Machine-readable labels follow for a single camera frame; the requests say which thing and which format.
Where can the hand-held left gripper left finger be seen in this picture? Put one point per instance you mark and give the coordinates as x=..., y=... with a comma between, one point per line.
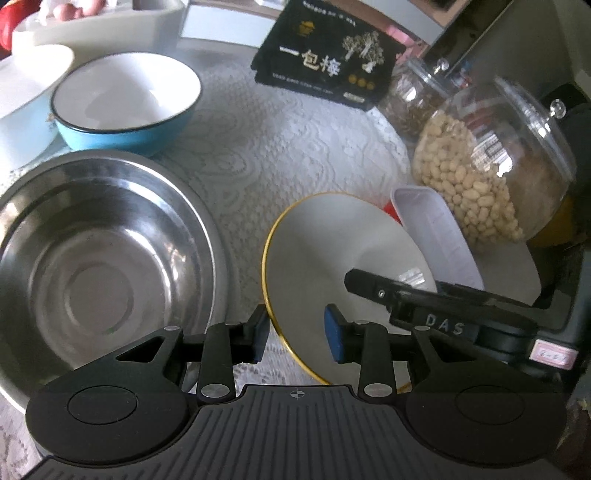
x=261, y=337

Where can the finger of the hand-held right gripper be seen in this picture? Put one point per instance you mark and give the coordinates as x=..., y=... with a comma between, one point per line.
x=369, y=282

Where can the pink packet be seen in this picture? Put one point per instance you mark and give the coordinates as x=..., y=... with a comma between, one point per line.
x=406, y=39

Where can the small red object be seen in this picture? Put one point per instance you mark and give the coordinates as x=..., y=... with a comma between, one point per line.
x=392, y=213

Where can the glass jar of brown contents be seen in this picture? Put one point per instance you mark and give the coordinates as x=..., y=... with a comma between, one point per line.
x=411, y=101

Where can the blue enamel bowl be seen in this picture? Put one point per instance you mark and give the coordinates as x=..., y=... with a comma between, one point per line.
x=127, y=94

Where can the cream rectangular container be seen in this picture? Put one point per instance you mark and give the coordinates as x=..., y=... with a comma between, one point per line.
x=101, y=32

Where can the white bowl with orange label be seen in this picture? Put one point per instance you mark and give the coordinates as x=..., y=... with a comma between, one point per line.
x=23, y=92

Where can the glass jar of peanuts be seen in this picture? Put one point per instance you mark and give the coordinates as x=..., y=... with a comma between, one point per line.
x=480, y=161

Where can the red plastic object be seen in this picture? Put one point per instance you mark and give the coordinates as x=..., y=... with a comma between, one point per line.
x=7, y=25

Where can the stainless steel bowl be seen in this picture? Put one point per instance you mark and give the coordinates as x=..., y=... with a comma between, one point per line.
x=97, y=263

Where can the white plastic tray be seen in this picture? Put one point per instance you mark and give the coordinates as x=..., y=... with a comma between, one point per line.
x=438, y=230

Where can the white lace tablecloth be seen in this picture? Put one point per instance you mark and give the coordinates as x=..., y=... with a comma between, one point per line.
x=277, y=152

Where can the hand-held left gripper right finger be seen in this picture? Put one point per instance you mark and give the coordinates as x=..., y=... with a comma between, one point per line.
x=333, y=333

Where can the white plate with gold rim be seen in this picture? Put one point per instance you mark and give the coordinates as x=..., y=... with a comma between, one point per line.
x=318, y=258

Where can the black printed box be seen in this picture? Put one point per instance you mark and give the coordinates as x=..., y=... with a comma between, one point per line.
x=318, y=60

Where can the yellow object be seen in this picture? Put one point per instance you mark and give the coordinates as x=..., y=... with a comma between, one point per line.
x=556, y=230

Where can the brown egg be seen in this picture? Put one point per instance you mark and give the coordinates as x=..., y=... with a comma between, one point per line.
x=92, y=5
x=64, y=11

